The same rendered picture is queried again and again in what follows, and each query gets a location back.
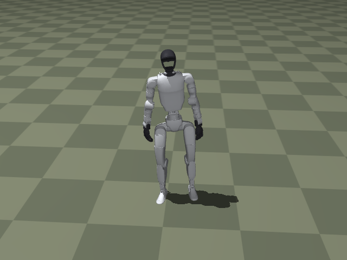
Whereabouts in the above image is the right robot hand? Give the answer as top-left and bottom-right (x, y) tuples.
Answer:
(143, 124), (153, 142)

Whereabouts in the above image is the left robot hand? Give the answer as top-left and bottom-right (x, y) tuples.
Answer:
(195, 120), (203, 140)

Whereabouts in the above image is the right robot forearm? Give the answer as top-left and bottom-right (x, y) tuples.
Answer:
(143, 102), (152, 128)

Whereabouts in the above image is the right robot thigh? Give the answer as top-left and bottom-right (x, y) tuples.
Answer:
(154, 122), (168, 168)

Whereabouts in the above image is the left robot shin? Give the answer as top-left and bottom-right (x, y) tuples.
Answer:
(186, 161), (196, 189)

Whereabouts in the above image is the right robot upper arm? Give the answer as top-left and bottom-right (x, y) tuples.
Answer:
(146, 76), (158, 109)

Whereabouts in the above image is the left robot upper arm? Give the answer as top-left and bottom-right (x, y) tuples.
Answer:
(182, 73), (197, 105)

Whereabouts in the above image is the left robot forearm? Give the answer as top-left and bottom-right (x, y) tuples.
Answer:
(191, 97), (202, 125)

